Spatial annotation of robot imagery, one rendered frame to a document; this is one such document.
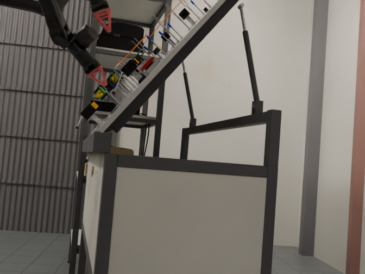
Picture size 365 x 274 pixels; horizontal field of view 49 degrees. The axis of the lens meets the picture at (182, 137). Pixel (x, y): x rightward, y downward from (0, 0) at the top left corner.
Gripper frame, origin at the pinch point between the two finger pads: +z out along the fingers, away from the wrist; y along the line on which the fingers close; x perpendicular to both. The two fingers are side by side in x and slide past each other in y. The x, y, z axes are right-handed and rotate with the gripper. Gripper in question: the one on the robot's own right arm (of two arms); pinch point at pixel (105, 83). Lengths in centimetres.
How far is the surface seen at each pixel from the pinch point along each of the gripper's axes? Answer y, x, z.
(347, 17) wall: 173, -200, 74
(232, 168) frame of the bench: -32, -16, 50
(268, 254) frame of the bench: -34, -7, 81
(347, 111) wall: 153, -143, 133
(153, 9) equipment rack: 126, -58, -26
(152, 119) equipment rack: 96, -9, 31
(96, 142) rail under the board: -36.3, 13.0, 14.4
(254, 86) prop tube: -11, -44, 36
